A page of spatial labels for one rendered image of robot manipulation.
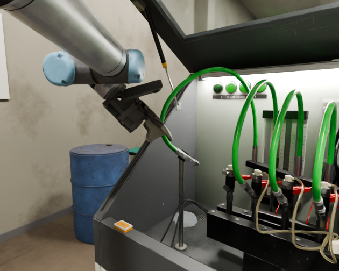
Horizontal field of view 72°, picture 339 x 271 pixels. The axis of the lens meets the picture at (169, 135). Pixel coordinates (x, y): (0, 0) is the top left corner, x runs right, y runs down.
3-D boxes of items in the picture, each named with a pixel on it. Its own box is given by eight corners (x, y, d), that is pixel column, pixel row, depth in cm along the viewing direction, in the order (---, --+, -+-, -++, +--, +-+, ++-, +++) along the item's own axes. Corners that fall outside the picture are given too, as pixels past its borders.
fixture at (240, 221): (205, 257, 75) (206, 212, 73) (220, 242, 83) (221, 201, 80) (335, 319, 53) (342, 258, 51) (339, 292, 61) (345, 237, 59)
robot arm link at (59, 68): (82, 49, 49) (105, 50, 59) (34, 51, 51) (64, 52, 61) (87, 87, 51) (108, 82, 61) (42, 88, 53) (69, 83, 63)
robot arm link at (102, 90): (113, 76, 71) (112, 66, 63) (124, 87, 71) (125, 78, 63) (94, 93, 69) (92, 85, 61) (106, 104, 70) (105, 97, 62)
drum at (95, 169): (100, 211, 285) (97, 140, 272) (141, 221, 261) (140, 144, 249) (60, 236, 233) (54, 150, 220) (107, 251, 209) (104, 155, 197)
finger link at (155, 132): (161, 151, 67) (137, 129, 67) (174, 137, 69) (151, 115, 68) (162, 151, 64) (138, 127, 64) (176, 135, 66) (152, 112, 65)
